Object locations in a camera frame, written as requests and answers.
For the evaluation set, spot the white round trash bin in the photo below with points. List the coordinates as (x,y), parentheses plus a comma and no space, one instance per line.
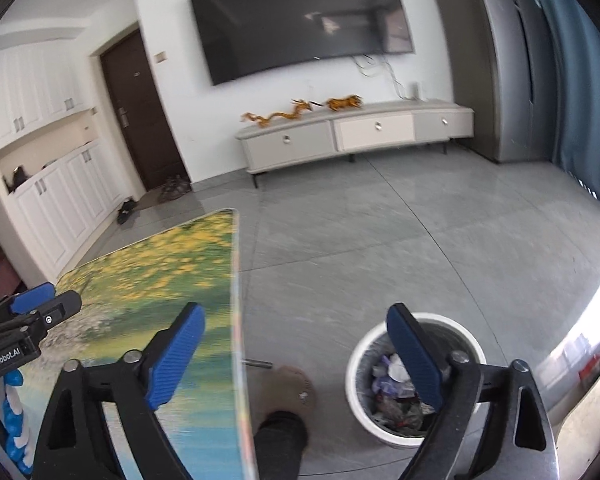
(360,400)

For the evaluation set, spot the orange tiger figurine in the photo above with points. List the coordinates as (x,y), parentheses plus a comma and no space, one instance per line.
(344,103)

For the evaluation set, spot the tall grey cabinet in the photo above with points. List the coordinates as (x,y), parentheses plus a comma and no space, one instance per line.
(494,60)

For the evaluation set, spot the black bag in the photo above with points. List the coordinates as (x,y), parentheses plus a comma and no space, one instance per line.
(19,180)

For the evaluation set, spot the person's bare foot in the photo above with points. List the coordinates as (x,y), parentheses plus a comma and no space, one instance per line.
(292,390)

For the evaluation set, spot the person's left forearm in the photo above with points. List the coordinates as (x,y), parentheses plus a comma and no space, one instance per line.
(12,420)

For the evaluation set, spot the small white router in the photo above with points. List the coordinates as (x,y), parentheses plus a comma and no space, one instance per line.
(416,91)

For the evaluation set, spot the orange dragon figurine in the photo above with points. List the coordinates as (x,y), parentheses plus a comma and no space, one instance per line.
(280,116)

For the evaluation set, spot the grey and cream TV cabinet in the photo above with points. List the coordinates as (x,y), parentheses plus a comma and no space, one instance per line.
(355,132)

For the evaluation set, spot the pair of brown shoes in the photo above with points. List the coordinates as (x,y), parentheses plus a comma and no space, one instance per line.
(175,189)

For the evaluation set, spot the wall-mounted black television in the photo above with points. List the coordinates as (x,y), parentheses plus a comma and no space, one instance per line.
(300,20)

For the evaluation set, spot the pair of black shoes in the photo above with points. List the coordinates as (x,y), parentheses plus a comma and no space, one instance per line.
(126,211)

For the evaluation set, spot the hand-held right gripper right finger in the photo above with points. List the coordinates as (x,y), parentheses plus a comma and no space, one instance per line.
(414,360)

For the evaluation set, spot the blue curtain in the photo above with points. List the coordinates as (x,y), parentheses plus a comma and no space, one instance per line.
(579,85)

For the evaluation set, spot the white built-in cupboards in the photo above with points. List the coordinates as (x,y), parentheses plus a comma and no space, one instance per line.
(55,195)

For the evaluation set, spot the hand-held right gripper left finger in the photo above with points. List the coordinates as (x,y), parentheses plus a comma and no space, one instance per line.
(177,355)

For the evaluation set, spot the beige wall switch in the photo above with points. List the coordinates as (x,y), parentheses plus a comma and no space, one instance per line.
(161,57)

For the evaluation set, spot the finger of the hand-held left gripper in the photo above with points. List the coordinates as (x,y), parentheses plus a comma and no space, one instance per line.
(32,297)
(60,310)

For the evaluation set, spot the dark brown door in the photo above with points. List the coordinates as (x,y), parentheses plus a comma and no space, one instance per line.
(140,115)

